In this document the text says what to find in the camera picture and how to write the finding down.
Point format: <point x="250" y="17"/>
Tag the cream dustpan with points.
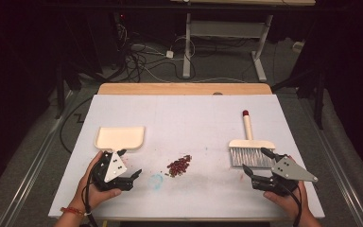
<point x="119" y="138"/>

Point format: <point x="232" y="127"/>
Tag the metal floor rail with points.
<point x="31" y="164"/>
<point x="340" y="164"/>

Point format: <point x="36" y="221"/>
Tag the person's right hand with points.
<point x="288" y="203"/>

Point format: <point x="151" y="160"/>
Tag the person's left hand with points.
<point x="89" y="194"/>

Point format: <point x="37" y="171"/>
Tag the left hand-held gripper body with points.
<point x="115" y="168"/>

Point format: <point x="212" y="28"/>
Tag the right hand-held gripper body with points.
<point x="291" y="171"/>

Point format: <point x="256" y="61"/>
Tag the cream brush with grey bristles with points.
<point x="249" y="144"/>

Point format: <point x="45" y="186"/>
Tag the group of red green beans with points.
<point x="179" y="166"/>

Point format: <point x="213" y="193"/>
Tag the small white power adapter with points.
<point x="169" y="54"/>

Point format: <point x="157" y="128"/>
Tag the white table frame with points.
<point x="227" y="28"/>

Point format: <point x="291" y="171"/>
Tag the black stand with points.
<point x="60" y="91"/>
<point x="318" y="97"/>

